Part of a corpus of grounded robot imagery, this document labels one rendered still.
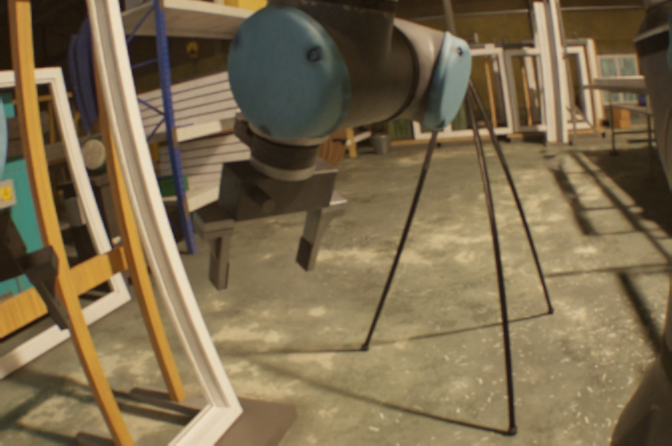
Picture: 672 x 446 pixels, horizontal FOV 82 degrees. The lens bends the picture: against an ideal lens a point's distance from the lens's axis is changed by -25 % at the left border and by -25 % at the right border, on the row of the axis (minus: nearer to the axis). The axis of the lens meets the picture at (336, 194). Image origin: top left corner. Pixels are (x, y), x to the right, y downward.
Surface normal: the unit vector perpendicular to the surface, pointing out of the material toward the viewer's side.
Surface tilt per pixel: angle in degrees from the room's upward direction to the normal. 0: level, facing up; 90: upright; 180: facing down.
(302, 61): 95
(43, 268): 113
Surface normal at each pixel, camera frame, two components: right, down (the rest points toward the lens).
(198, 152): -0.32, 0.22
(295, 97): -0.57, 0.32
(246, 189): 0.60, 0.46
